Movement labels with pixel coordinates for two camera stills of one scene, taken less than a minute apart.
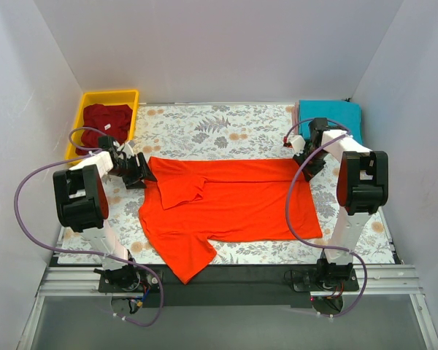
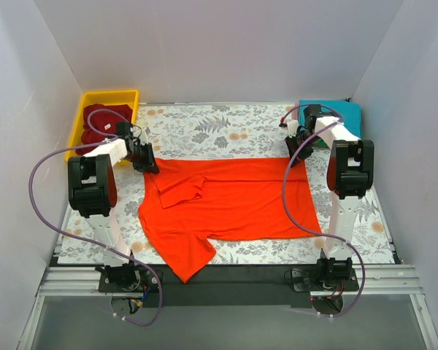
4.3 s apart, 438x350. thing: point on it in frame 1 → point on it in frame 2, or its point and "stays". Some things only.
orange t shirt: (190, 204) stays
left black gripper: (137, 171) → (146, 159)
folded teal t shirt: (340, 114) stays
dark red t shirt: (114, 121) stays
